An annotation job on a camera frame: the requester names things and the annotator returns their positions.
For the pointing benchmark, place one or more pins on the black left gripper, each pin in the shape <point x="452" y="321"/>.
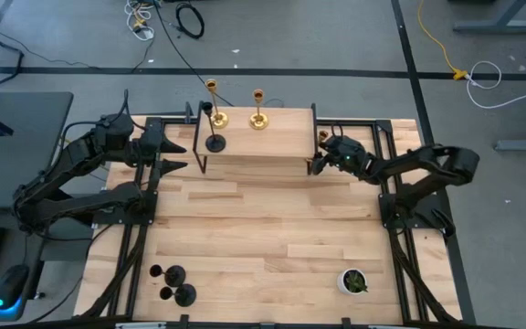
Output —
<point x="149" y="146"/>

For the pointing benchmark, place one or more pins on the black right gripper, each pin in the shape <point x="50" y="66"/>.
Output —
<point x="356" y="166"/>

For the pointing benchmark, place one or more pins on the gold candlestick holder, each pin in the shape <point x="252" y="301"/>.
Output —
<point x="322" y="135"/>
<point x="219" y="119"/>
<point x="259" y="121"/>

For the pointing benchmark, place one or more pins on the black candlestick holder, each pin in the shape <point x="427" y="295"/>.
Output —
<point x="185" y="295"/>
<point x="215" y="143"/>
<point x="175" y="275"/>

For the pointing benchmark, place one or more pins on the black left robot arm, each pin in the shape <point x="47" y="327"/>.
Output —
<point x="66" y="160"/>

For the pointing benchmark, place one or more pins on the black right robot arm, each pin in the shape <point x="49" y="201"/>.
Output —
<point x="427" y="157"/>

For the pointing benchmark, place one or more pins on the wooden shelf riser black legs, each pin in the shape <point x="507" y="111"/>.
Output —
<point x="267" y="137"/>

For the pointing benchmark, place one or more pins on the small plant in white pot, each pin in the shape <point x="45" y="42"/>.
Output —
<point x="354" y="282"/>

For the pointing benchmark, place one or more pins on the dark grey desk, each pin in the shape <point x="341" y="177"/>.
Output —
<point x="25" y="151"/>

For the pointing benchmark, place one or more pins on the grey floor bar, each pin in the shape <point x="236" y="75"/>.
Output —
<point x="525" y="146"/>

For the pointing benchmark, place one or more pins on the black computer mouse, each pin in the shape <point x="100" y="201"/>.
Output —
<point x="12" y="285"/>

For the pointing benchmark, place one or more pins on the grey desk leg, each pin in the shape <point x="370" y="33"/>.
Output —
<point x="496" y="26"/>

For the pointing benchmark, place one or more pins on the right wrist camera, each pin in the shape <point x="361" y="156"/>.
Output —
<point x="347" y="148"/>

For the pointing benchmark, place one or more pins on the black aluminium table frame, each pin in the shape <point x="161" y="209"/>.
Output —
<point x="384" y="130"/>

